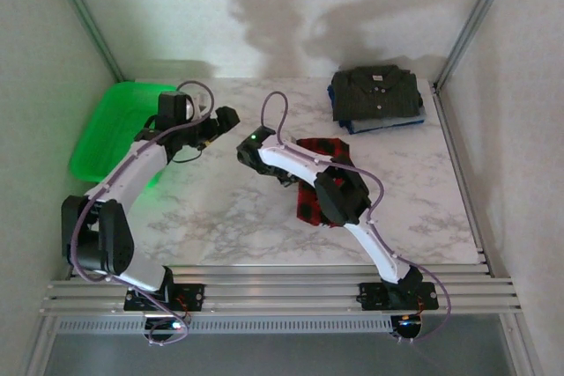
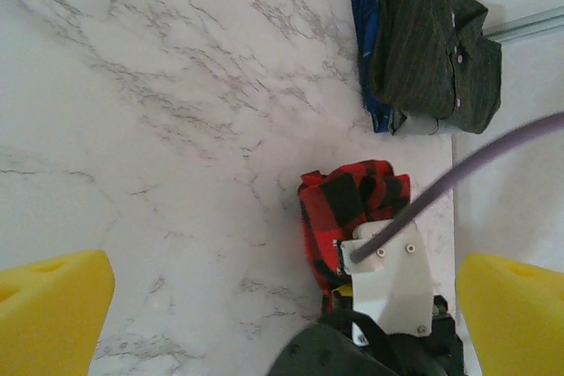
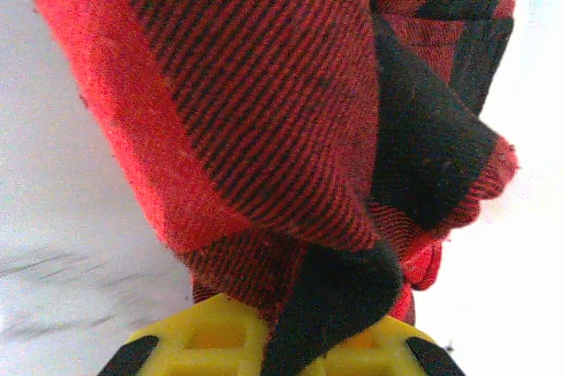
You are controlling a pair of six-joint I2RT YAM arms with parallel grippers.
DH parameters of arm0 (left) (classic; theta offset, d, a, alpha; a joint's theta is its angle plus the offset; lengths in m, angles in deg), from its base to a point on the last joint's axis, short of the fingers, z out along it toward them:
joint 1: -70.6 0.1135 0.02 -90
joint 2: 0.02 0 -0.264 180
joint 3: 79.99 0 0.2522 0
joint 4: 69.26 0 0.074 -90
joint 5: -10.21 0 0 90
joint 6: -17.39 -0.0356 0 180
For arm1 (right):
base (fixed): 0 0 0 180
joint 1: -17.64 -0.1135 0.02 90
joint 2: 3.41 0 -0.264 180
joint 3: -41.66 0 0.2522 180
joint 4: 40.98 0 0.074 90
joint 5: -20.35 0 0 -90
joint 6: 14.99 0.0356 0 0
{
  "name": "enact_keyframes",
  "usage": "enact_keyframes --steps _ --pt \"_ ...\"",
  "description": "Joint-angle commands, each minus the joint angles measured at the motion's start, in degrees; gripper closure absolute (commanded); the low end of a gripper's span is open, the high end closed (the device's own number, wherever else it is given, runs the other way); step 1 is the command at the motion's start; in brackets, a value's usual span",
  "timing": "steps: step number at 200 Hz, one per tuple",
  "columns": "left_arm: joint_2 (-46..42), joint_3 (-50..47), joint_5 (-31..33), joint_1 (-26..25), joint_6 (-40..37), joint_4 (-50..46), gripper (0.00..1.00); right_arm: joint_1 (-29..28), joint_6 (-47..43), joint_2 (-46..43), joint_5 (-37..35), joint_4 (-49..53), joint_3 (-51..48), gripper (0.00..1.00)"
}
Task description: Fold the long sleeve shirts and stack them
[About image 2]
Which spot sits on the blue folded shirt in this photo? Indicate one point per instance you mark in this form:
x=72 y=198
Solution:
x=368 y=41

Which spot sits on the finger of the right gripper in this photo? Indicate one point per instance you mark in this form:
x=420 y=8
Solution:
x=341 y=291

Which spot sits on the dark green striped shirt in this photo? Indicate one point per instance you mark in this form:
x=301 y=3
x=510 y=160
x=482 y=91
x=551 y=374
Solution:
x=423 y=41

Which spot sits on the right aluminium frame post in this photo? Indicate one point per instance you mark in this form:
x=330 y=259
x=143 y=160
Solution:
x=524 y=26

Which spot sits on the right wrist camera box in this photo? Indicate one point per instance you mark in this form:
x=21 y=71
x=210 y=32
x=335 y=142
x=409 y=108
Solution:
x=388 y=279

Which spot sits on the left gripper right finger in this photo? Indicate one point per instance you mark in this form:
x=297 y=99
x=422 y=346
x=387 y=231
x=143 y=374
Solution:
x=520 y=327

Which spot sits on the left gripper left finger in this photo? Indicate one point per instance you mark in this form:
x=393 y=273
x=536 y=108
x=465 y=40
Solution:
x=44 y=314

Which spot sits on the red black plaid shirt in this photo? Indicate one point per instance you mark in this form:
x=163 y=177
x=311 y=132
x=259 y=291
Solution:
x=335 y=217

